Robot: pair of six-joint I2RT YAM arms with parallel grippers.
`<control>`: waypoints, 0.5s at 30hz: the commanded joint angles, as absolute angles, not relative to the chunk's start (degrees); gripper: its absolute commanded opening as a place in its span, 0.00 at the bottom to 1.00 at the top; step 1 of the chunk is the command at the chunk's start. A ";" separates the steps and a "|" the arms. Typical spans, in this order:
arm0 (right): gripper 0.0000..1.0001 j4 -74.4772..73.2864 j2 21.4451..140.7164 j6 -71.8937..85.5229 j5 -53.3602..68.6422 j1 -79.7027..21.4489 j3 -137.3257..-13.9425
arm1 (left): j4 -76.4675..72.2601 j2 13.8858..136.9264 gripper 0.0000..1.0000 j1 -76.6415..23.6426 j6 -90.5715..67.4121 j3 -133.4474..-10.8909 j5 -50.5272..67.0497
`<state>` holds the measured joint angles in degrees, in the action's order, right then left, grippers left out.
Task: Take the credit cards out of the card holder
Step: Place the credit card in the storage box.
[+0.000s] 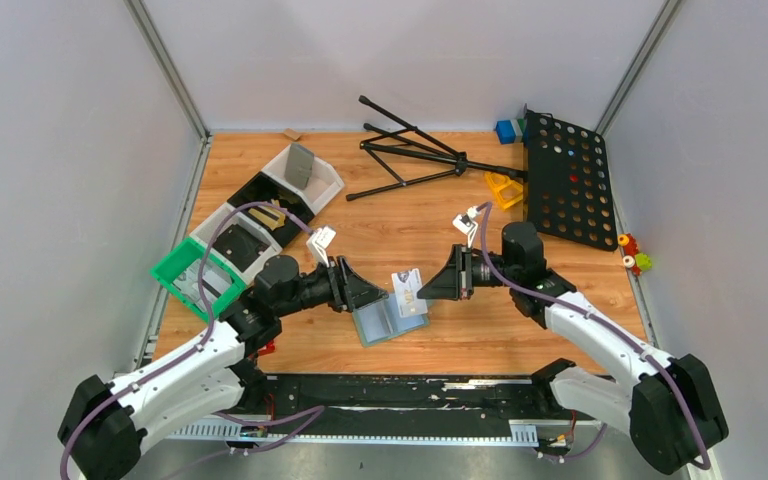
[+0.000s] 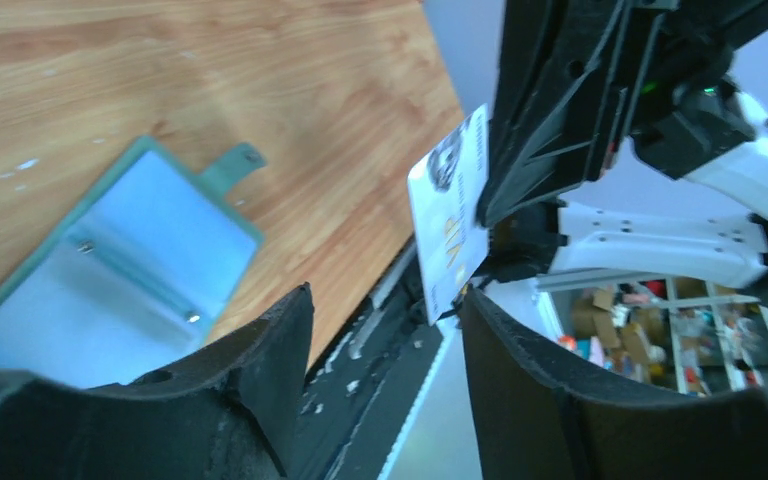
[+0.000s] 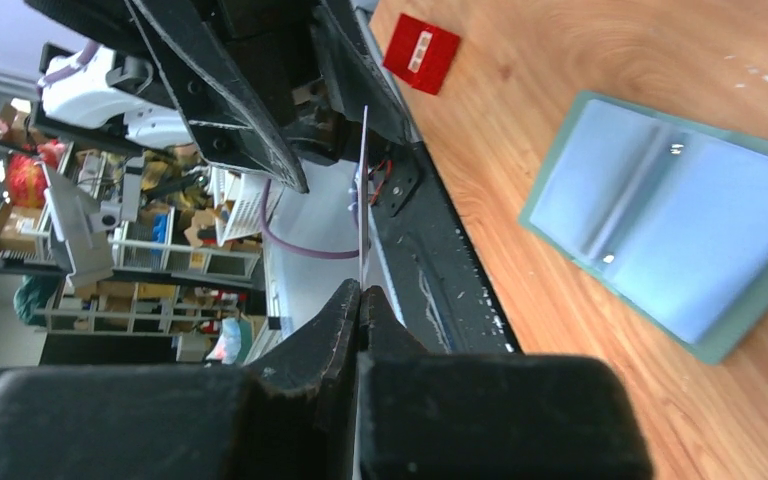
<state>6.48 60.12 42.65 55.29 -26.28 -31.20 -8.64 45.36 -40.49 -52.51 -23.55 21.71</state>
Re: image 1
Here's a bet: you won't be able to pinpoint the white blue credit card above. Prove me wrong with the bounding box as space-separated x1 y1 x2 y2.
391 268 428 318

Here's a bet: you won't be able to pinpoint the white plastic bin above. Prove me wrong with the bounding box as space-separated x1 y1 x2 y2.
190 203 282 285
260 143 345 215

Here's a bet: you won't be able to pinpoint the black plastic bin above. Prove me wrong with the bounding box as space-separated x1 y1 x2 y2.
226 172 317 249

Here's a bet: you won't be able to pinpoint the green plastic bin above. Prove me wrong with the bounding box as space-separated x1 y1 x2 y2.
151 238 246 323

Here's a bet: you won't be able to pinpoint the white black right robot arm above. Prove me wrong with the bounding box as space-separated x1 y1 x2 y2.
418 222 729 474

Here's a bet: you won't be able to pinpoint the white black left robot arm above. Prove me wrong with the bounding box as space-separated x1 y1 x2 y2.
57 255 388 479

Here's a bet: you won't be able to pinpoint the silver cards in green bin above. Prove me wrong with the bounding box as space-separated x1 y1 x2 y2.
173 260 232 311

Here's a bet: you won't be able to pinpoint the gold cards in black bin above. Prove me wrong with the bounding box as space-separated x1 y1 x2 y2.
248 199 287 231

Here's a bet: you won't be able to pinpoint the grey card holder in bin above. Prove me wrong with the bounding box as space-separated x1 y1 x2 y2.
284 142 315 190

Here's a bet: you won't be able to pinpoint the black item in white bin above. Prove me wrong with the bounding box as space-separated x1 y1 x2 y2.
213 224 269 272

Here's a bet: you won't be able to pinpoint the red white toy block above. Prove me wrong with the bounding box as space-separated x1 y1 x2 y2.
257 341 276 356

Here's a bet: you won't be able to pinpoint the black perforated music stand tray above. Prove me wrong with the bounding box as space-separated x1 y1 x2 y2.
523 109 618 252

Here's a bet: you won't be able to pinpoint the red yellow green toy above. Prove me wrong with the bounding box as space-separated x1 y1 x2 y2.
617 233 653 277

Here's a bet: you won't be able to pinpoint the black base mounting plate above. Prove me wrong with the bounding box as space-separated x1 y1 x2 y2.
201 357 599 439

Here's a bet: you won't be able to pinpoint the black folding tripod stand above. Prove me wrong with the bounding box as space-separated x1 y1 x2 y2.
345 95 529 202

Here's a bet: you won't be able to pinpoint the blue toy block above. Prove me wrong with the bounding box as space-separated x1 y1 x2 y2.
494 118 526 145

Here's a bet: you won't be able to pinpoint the small wooden block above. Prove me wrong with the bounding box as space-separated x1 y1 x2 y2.
282 128 302 142

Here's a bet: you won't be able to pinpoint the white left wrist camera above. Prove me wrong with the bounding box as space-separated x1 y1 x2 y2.
306 225 336 267

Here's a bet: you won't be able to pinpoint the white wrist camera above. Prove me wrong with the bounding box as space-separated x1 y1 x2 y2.
306 225 336 267
452 205 484 248

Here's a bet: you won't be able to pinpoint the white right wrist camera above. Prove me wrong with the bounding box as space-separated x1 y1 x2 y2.
452 205 484 248

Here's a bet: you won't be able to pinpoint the yellow plastic toy frame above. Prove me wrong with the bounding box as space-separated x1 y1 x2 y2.
484 172 524 211

